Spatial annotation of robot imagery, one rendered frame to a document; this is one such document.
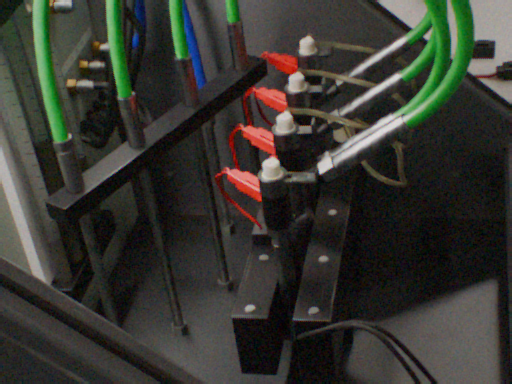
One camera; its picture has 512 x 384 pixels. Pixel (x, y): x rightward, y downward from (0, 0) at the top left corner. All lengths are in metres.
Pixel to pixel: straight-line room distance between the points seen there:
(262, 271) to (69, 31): 0.37
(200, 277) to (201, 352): 0.13
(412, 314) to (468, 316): 0.06
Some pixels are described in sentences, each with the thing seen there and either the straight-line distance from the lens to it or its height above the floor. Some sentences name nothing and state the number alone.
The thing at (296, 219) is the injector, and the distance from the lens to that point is 0.94.
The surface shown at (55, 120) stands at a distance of 0.94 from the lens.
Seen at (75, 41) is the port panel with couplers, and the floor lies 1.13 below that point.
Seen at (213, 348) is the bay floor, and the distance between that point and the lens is 1.17.
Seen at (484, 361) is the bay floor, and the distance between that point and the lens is 1.13.
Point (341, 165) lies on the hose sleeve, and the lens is 0.89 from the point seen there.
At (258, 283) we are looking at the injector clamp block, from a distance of 1.01.
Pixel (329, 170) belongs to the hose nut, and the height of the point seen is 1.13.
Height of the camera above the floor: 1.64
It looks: 35 degrees down
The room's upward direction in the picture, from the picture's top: 9 degrees counter-clockwise
